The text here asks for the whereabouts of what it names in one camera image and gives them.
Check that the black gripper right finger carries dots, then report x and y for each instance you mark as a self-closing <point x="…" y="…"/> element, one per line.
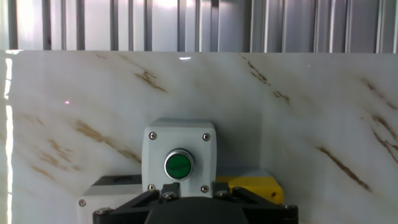
<point x="258" y="207"/>

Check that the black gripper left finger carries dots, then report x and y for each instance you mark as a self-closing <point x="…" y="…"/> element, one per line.
<point x="136" y="207"/>

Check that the white marble pattern board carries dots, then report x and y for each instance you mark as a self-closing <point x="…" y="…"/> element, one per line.
<point x="311" y="124"/>

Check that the grey box with red button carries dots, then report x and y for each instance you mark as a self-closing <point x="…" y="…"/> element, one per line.
<point x="105" y="196"/>

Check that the grey box small green button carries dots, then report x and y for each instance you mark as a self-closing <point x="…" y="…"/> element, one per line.
<point x="178" y="140"/>

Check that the yellow box large green button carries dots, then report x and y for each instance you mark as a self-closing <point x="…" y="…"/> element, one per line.
<point x="258" y="186"/>

